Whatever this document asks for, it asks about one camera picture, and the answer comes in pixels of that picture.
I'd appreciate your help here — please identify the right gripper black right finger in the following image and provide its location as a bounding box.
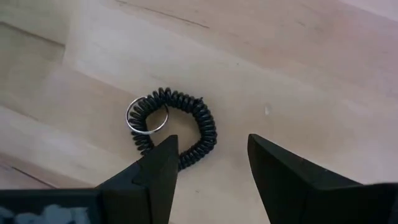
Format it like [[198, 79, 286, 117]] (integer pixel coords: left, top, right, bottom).
[[247, 133, 398, 224]]

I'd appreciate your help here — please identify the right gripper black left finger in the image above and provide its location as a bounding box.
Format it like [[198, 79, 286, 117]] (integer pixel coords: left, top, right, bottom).
[[95, 134, 180, 224]]

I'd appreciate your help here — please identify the black spring keychain metal ring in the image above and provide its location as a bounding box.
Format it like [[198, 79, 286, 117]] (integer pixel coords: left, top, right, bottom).
[[125, 87, 218, 172]]

